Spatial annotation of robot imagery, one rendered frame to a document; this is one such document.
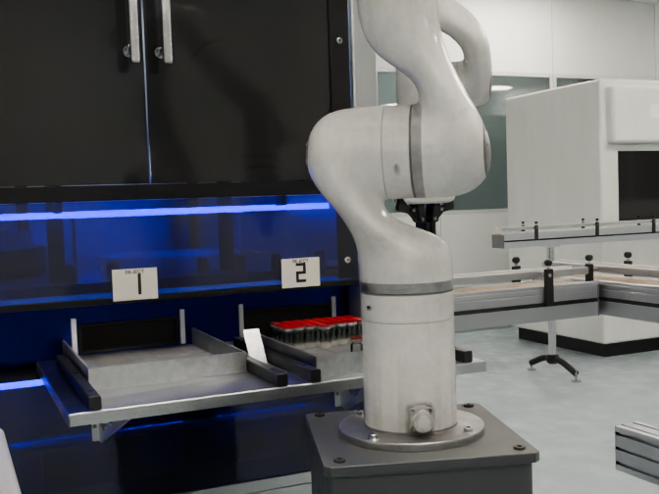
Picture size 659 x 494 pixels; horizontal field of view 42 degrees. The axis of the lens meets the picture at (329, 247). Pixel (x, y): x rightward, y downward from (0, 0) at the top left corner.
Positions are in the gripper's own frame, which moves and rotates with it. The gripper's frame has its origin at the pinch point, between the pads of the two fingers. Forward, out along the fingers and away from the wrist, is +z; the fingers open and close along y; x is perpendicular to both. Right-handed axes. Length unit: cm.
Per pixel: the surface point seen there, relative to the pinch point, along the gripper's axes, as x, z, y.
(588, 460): -166, 111, -176
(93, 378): -13, 20, 53
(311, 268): -39.1, 7.6, 4.6
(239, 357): -13.2, 19.6, 29.2
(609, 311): -48, 25, -82
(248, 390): 0.5, 22.3, 32.3
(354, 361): -2.0, 20.3, 13.1
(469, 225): -499, 20, -337
